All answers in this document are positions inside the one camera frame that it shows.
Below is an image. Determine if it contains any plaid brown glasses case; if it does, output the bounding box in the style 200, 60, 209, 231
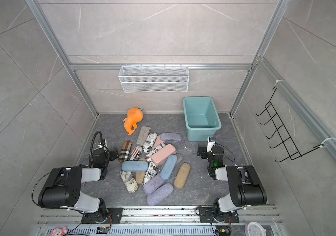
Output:
118, 140, 132, 163

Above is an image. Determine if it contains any blue fabric case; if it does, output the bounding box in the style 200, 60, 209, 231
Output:
160, 155, 178, 181
121, 161, 148, 172

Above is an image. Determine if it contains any teal plastic storage box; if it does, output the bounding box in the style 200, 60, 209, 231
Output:
183, 96, 222, 142

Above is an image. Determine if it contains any grey marble glasses case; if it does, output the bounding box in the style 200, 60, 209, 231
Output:
136, 126, 150, 146

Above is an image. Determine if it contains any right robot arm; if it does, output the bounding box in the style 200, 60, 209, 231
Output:
197, 144, 267, 223

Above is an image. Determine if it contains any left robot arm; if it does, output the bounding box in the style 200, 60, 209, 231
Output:
32, 130, 118, 217

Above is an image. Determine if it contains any grey fabric glasses case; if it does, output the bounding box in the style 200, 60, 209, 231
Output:
175, 153, 183, 166

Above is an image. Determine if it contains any pink hard glasses case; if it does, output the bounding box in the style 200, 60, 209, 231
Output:
151, 144, 176, 165

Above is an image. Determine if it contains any flag newspaper print case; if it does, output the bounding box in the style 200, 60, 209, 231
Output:
129, 146, 142, 161

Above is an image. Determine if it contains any purple fabric case top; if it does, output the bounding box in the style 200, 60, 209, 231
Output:
160, 133, 182, 142

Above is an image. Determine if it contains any purple fabric case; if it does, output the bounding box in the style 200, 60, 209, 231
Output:
143, 174, 165, 195
146, 183, 174, 206
160, 133, 182, 142

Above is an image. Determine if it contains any tan fabric case centre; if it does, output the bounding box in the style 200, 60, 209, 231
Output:
135, 171, 146, 184

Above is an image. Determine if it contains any tan fabric case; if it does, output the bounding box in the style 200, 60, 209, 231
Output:
135, 171, 146, 184
174, 163, 191, 189

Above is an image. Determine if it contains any newspaper case under pink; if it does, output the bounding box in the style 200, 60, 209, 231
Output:
145, 143, 166, 163

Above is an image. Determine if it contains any tan fabric case right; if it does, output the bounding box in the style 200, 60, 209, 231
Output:
174, 163, 191, 189

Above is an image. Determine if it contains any pink flat case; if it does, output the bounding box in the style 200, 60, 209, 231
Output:
152, 135, 164, 149

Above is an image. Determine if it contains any orange plush whale toy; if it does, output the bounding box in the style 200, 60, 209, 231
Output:
123, 108, 143, 136

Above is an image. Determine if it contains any purple fabric case middle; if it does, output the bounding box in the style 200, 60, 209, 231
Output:
143, 174, 165, 195

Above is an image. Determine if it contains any purple fabric case bottom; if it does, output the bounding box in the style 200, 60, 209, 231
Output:
146, 183, 174, 206

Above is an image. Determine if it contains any pink white clock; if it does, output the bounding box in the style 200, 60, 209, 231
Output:
244, 222, 267, 236

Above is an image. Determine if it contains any pink toy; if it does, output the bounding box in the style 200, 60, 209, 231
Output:
50, 227, 68, 236

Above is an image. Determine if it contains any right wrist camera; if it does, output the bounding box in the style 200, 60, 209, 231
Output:
206, 136, 216, 152

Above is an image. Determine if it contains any metal base rail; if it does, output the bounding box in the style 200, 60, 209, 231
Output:
31, 205, 287, 236

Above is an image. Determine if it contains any white wire mesh basket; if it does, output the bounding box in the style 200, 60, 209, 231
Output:
118, 65, 190, 93

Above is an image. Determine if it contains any black wire hook rack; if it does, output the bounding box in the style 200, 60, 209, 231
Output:
255, 87, 325, 163

